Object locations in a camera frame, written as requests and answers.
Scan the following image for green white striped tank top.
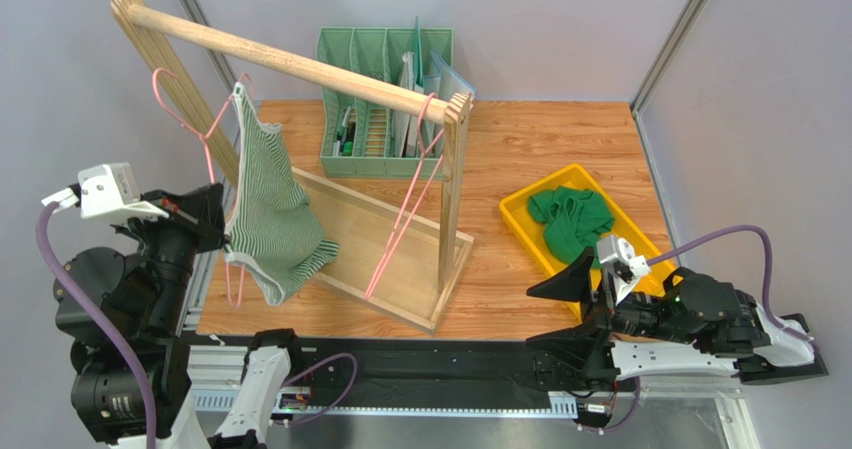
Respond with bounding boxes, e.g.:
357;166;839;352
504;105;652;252
225;82;340;306

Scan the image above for mint green file organizer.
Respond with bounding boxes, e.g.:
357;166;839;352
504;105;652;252
315;24;476;179

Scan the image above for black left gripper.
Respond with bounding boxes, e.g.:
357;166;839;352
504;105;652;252
113;179;230;332

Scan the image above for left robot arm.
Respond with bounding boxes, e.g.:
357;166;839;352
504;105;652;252
36;183;303;448

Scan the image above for wooden clothes rack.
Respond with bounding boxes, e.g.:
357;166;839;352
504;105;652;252
110;0;476;335

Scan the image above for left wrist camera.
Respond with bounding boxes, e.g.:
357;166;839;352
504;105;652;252
41;162;168;225

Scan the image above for pink wire hanger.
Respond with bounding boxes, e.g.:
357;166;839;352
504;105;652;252
364;92;443;301

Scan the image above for white folders in organizer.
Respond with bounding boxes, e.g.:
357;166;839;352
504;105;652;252
392;16;478;159

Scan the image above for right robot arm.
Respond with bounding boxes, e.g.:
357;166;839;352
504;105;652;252
525;245;829;391

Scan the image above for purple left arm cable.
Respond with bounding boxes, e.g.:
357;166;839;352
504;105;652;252
35;201;159;449

